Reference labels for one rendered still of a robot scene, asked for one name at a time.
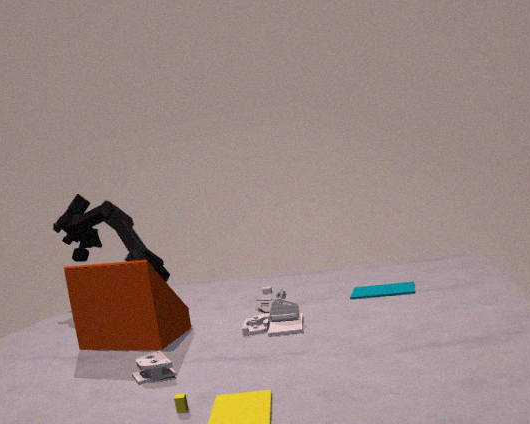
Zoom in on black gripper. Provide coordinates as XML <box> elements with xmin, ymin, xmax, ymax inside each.
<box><xmin>72</xmin><ymin>227</ymin><xmax>102</xmax><ymax>262</ymax></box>

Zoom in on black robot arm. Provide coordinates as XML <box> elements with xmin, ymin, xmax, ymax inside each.
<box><xmin>53</xmin><ymin>194</ymin><xmax>170</xmax><ymax>282</ymax></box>

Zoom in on teal flat plate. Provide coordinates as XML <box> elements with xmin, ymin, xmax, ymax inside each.
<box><xmin>350</xmin><ymin>281</ymin><xmax>415</xmax><ymax>299</ymax></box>

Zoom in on small olive-yellow block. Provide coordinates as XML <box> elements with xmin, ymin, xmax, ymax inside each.
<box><xmin>174</xmin><ymin>394</ymin><xmax>188</xmax><ymax>413</ymax></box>

